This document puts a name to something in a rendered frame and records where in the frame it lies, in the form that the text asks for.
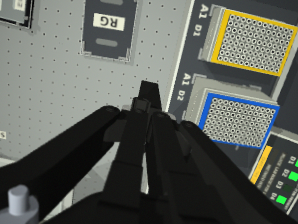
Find yellow tip rack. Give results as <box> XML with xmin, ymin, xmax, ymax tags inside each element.
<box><xmin>201</xmin><ymin>8</ymin><xmax>298</xmax><ymax>76</ymax></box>

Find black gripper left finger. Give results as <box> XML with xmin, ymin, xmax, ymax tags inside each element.
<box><xmin>0</xmin><ymin>80</ymin><xmax>151</xmax><ymax>224</ymax></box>

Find dark grey rectangular nest plate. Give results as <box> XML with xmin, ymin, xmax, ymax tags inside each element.
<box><xmin>80</xmin><ymin>0</ymin><xmax>139</xmax><ymax>62</ymax></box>

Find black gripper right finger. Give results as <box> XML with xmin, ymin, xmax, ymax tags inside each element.
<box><xmin>144</xmin><ymin>82</ymin><xmax>298</xmax><ymax>224</ymax></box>

